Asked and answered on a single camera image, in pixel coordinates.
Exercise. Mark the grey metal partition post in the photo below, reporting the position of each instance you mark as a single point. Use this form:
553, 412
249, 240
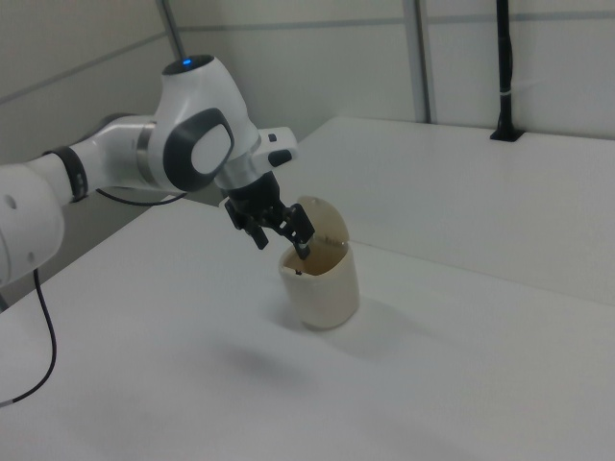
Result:
420, 57
172, 29

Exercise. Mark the small white lidded bin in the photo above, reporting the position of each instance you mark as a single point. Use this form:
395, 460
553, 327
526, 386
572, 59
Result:
327, 298

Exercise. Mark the black pole with clamp base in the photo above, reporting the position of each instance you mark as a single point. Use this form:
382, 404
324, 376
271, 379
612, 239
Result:
504, 48

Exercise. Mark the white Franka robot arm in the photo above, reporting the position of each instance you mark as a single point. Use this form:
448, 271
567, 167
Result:
192, 105

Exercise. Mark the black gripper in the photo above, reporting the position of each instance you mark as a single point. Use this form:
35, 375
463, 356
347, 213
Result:
252, 197

